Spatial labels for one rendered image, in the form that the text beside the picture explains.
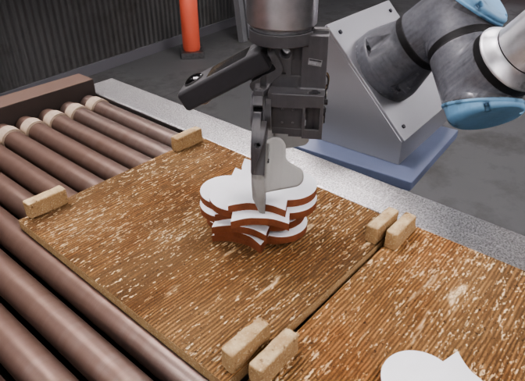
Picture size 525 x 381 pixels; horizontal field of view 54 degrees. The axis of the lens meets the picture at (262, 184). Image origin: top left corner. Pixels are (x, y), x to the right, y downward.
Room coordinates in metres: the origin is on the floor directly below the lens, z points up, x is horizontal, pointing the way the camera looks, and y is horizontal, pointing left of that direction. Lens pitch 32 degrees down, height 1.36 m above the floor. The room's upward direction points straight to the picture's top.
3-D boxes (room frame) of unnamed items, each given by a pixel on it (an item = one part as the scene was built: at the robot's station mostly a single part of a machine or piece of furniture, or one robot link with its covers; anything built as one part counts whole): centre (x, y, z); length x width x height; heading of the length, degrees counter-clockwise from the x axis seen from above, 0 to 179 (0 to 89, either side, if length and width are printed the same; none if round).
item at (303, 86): (0.56, -0.03, 1.15); 0.09 x 0.08 x 0.12; 82
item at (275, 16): (0.56, -0.02, 1.23); 0.08 x 0.08 x 0.05
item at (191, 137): (0.81, 0.13, 0.95); 0.06 x 0.02 x 0.03; 139
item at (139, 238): (0.59, 0.07, 0.93); 0.41 x 0.35 x 0.02; 49
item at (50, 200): (0.61, 0.31, 0.95); 0.06 x 0.02 x 0.03; 139
